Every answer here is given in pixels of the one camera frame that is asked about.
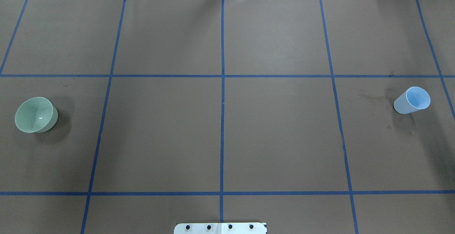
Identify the light blue plastic cup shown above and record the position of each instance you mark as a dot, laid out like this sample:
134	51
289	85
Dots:
413	99

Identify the mint green bowl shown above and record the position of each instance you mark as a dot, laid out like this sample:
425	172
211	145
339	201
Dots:
36	115

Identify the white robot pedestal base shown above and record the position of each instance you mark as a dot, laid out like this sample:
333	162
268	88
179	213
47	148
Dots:
221	228

